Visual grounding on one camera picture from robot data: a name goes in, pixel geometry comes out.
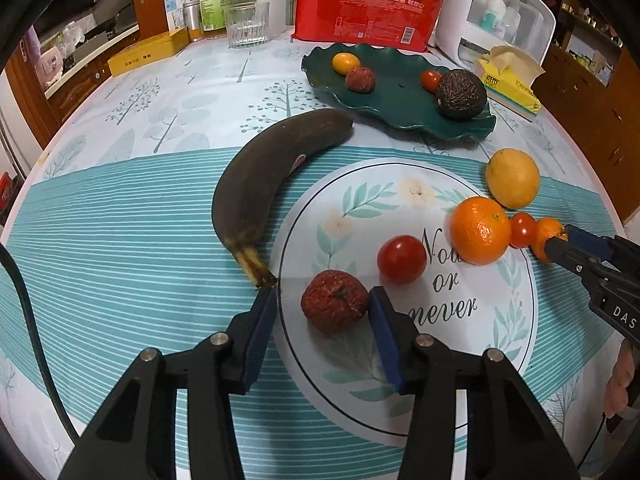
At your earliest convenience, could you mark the orange mandarin with stem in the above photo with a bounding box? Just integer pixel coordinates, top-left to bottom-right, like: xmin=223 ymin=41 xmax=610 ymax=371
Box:
xmin=530 ymin=217 xmax=568 ymax=263

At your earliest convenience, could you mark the dark brown avocado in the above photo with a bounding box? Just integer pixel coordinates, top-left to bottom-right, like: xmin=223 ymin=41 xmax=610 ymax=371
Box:
xmin=435 ymin=70 xmax=487 ymax=122

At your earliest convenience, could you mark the dried red date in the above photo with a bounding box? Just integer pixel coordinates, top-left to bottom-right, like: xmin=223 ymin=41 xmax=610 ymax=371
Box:
xmin=300 ymin=270 xmax=369 ymax=335
xmin=345 ymin=66 xmax=376 ymax=94

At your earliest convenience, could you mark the large cherry tomato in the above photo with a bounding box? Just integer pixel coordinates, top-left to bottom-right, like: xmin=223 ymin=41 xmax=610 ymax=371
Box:
xmin=420 ymin=70 xmax=442 ymax=93

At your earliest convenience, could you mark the yellow cherry tomato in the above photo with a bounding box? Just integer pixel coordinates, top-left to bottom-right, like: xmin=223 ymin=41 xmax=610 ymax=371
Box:
xmin=331 ymin=52 xmax=361 ymax=76

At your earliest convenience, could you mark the person's right hand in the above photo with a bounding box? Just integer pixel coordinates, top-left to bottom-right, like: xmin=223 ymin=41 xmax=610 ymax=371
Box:
xmin=603 ymin=339 xmax=636 ymax=418

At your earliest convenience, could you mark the cherry tomato middle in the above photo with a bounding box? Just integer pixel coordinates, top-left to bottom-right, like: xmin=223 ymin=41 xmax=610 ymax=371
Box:
xmin=510 ymin=212 xmax=537 ymax=249

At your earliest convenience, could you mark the yellow grapefruit with sticker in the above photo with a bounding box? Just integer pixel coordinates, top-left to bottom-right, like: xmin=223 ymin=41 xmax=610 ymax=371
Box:
xmin=485 ymin=148 xmax=540 ymax=209

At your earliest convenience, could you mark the orange mandarin centre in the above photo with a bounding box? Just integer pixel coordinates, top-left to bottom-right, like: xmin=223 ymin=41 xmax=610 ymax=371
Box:
xmin=449 ymin=196 xmax=511 ymax=266

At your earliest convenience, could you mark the small cherry tomato left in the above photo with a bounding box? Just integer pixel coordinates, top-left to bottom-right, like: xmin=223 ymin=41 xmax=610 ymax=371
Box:
xmin=376 ymin=235 xmax=427 ymax=285

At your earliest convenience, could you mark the yellow tissue box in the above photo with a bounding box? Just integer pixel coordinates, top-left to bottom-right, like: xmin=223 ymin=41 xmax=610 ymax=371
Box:
xmin=474 ymin=44 xmax=544 ymax=122

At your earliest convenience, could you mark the round white placemat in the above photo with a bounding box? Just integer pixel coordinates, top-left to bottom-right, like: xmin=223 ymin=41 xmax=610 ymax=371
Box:
xmin=270 ymin=157 xmax=538 ymax=446

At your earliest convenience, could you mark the white cosmetics storage box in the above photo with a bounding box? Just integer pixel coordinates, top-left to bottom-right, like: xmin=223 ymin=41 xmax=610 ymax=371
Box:
xmin=435 ymin=0 xmax=555 ymax=66

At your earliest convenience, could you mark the green scalloped plate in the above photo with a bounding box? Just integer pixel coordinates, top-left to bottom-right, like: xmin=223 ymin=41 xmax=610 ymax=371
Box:
xmin=302 ymin=44 xmax=496 ymax=141

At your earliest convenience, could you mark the overripe dark banana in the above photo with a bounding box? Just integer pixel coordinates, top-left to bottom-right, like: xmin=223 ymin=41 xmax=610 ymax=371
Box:
xmin=212 ymin=108 xmax=352 ymax=288

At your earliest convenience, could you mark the red paper cup pack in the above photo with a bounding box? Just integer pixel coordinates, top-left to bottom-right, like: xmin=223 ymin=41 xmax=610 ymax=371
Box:
xmin=294 ymin=0 xmax=444 ymax=52

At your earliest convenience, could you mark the yellow flat box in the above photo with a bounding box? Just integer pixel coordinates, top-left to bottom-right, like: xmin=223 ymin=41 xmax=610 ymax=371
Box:
xmin=107 ymin=27 xmax=189 ymax=76

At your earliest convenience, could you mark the white squeeze bottle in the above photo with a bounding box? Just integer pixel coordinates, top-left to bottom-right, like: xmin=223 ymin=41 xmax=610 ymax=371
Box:
xmin=232 ymin=0 xmax=289 ymax=36

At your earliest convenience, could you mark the clear drinking glass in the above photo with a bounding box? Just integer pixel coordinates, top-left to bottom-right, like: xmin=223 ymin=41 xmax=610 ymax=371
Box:
xmin=224 ymin=2 xmax=270 ymax=49

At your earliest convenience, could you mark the small metal tin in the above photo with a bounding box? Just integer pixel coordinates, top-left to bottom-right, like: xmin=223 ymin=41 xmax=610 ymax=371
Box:
xmin=182 ymin=0 xmax=204 ymax=42

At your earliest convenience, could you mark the white blue carton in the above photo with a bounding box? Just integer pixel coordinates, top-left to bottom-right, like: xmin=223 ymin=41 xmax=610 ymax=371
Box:
xmin=164 ymin=0 xmax=191 ymax=32

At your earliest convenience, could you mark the black cable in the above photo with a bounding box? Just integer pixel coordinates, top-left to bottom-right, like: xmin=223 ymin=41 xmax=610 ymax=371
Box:
xmin=0 ymin=242 xmax=82 ymax=449

